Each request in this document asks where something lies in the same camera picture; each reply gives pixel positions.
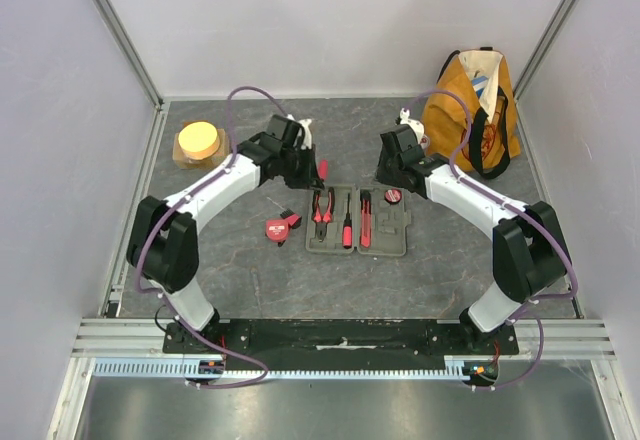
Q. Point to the electrical tape roll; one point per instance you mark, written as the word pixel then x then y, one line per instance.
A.
pixel 393 196

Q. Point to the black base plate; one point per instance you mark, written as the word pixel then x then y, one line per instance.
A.
pixel 259 337

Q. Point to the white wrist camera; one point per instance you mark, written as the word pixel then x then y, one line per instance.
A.
pixel 305 137
pixel 404 118

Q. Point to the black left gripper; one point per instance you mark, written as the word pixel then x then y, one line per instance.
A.
pixel 311 177

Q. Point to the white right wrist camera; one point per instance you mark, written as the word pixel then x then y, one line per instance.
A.
pixel 404 118

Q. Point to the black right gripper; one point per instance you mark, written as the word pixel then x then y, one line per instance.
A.
pixel 390 175

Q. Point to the pink handled pliers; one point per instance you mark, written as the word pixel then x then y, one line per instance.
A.
pixel 322 218

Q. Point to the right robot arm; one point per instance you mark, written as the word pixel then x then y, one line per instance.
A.
pixel 529 252

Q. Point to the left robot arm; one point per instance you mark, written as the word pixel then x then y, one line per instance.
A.
pixel 164 241

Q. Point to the pink handled screwdriver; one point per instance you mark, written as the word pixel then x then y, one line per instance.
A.
pixel 323 170
pixel 347 234

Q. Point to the yellow round sponge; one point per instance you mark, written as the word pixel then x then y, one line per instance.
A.
pixel 199 140

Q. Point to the grey cable duct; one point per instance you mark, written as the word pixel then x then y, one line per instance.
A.
pixel 201 369

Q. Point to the grey plastic tool case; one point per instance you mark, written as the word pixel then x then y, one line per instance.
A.
pixel 389 223

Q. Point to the hex keys in pink holder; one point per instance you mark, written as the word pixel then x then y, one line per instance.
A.
pixel 290 217

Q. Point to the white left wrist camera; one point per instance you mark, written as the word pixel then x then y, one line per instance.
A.
pixel 305 137

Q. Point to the yellow tote bag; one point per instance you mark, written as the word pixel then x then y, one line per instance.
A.
pixel 473 117

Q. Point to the pink tape measure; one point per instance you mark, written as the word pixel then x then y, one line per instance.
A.
pixel 277 230

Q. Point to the pink utility knife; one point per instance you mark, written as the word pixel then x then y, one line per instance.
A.
pixel 366 219

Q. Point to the energy drink can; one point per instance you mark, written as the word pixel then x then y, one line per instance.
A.
pixel 425 142

